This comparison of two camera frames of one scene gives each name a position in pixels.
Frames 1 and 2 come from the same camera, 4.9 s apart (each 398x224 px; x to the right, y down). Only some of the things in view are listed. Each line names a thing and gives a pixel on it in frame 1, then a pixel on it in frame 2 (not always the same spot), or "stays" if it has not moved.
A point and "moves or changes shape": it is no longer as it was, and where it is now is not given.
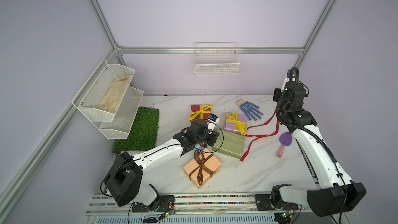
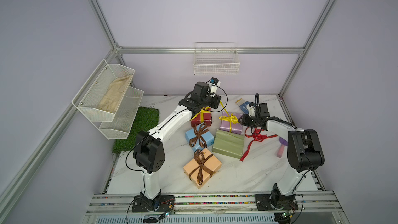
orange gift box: (200, 168) stays
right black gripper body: (277, 97) -> (251, 122)
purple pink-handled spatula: (285, 139) stays
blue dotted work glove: (248, 108) stays
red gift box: (200, 112) stays
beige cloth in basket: (116, 90) stays
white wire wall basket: (216, 58) stays
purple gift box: (236, 123) moves or changes shape
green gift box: (229, 143) stays
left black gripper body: (209, 138) -> (211, 102)
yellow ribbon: (240, 125) moves or changes shape
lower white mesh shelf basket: (119, 128) stays
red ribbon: (255, 137) moves or changes shape
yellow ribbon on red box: (204, 109) stays
